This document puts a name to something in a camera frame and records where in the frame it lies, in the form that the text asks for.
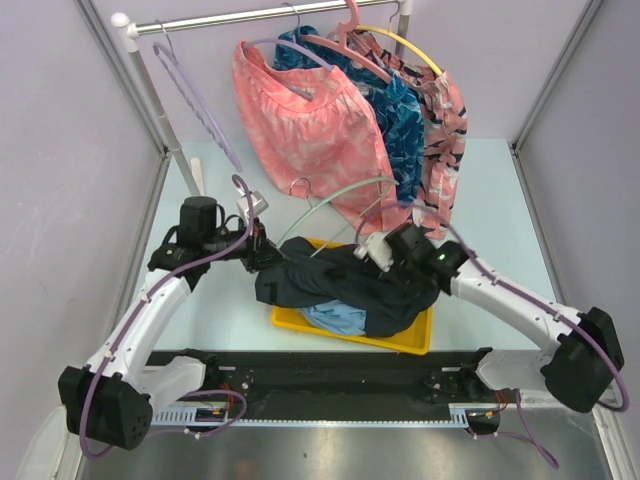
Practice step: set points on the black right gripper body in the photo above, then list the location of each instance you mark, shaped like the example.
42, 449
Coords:
404, 269

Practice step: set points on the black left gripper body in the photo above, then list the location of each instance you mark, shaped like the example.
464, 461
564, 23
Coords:
253, 244

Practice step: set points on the dark navy shorts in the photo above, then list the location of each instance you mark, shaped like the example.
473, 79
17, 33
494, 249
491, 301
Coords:
307, 277

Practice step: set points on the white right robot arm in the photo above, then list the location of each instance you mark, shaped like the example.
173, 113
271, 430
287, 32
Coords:
579, 354

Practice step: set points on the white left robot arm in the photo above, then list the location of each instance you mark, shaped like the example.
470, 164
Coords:
110, 399

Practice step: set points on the light blue shorts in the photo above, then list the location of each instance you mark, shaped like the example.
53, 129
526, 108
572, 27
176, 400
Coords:
336, 317

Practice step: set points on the pink white patterned shorts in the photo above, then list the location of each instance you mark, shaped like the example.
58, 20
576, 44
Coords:
316, 134

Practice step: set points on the pink navy patterned shorts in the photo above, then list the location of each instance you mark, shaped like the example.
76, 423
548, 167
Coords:
445, 119

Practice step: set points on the blue patterned shorts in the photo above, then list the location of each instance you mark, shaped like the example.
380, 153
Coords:
396, 107

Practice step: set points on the lilac notched hanger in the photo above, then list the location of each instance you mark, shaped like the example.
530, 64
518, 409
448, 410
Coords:
192, 96

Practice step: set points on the pink plastic hanger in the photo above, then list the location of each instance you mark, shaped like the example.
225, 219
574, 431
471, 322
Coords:
341, 44

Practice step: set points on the yellow plastic hanger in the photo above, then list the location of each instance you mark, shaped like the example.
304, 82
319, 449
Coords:
403, 12

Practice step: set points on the yellow plastic tray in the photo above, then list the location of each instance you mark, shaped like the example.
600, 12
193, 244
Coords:
414, 340

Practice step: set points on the metal clothes rack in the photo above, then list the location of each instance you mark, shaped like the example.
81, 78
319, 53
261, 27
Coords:
129, 33

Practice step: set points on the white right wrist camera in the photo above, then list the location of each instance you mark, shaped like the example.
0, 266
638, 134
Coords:
376, 248

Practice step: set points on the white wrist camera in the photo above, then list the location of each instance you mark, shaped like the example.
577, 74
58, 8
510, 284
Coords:
253, 202
376, 248

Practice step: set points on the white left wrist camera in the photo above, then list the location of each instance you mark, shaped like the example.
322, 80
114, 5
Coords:
253, 202

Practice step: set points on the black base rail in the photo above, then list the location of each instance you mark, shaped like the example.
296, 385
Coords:
349, 387

